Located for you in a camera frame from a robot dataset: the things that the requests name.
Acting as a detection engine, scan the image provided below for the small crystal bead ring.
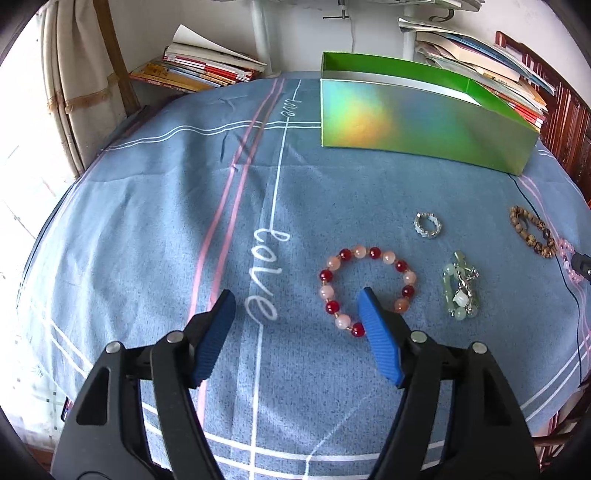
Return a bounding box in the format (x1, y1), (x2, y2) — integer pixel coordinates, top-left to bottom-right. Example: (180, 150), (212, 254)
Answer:
(413, 211), (443, 240)

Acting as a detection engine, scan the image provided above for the stack of books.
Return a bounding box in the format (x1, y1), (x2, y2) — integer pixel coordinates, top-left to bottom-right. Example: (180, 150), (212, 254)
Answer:
(399, 17), (556, 131)
(129, 24), (267, 93)

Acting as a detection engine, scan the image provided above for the green jade charm bracelet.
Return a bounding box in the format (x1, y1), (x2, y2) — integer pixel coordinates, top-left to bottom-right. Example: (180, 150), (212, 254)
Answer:
(440, 250), (482, 322)

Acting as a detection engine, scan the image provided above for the pale pink bead bracelet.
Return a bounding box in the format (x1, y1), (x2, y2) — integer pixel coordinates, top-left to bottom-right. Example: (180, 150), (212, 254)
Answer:
(556, 237), (584, 285)

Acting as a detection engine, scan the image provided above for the right stack of books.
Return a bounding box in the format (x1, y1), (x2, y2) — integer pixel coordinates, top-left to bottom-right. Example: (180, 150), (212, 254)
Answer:
(399, 17), (556, 131)

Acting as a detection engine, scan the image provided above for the green holographic box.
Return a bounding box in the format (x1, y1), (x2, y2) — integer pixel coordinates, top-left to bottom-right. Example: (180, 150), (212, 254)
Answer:
(320, 52), (539, 175)

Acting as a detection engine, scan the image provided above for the blue striped bed sheet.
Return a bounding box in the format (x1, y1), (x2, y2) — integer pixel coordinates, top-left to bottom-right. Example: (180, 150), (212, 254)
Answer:
(17, 78), (590, 479)

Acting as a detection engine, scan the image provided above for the left stack of books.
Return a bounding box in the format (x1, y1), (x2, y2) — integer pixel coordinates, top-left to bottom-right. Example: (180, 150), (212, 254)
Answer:
(129, 24), (267, 93)

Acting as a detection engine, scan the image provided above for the white desk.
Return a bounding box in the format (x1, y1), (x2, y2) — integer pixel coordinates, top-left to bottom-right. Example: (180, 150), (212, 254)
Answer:
(249, 1), (484, 76)

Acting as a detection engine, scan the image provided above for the beige curtain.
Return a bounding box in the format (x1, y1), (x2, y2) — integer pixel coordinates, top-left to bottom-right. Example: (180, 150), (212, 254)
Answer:
(40, 1), (140, 177)

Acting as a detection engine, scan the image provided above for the brown wooden bead bracelet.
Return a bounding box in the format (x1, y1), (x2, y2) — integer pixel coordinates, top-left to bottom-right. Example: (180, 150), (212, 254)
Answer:
(509, 204), (558, 259)

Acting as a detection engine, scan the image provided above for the dark red wooden headboard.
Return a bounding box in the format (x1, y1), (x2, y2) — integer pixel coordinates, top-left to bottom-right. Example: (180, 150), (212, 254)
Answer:
(495, 31), (590, 204)

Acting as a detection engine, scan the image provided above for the red pink bead bracelet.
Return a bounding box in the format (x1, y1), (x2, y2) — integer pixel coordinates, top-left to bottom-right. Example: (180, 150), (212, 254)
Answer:
(317, 244), (418, 339)

